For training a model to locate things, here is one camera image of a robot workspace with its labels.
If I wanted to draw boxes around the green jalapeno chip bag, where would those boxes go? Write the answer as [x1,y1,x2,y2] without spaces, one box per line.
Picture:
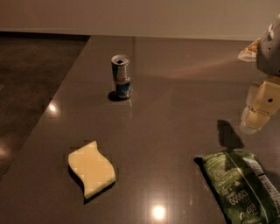
[194,149,280,224]

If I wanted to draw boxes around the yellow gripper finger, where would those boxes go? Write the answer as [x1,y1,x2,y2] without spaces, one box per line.
[237,38,261,62]
[240,76,280,135]

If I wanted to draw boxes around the yellow wavy sponge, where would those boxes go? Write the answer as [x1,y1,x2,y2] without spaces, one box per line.
[68,141,116,200]

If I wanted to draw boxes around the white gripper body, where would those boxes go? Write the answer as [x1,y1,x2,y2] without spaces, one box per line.
[256,15,280,76]

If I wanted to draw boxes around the redbull can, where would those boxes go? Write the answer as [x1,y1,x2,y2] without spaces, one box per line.
[111,54,131,101]

